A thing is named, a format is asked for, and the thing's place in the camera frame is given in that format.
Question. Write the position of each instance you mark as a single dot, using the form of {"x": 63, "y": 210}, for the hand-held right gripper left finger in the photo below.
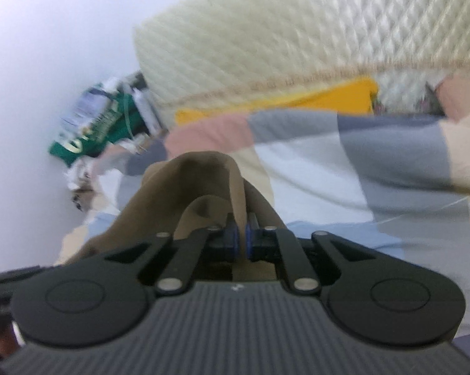
{"x": 237, "y": 238}

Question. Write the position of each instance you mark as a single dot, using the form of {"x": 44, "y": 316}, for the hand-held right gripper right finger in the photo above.
{"x": 249, "y": 238}

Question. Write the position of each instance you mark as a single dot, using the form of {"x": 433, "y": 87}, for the brown hoodie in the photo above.
{"x": 203, "y": 179}

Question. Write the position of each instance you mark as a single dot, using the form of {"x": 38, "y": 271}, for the checkered patchwork quilt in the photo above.
{"x": 356, "y": 156}

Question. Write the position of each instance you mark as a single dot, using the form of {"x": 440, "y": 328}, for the yellow pillow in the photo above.
{"x": 297, "y": 101}

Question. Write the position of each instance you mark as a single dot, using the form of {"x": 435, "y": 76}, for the white crumpled cloth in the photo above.
{"x": 80, "y": 172}

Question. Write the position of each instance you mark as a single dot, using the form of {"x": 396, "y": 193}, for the white plastic bottle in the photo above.
{"x": 149, "y": 111}

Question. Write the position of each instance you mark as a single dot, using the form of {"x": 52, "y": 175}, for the green bag pile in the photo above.
{"x": 98, "y": 140}

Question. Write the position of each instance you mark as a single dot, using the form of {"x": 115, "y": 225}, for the pale plastic package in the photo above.
{"x": 84, "y": 107}

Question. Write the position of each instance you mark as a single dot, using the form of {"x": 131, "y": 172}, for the cream quilted headboard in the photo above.
{"x": 297, "y": 27}

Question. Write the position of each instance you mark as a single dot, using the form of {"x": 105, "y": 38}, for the black wall panel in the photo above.
{"x": 134, "y": 80}

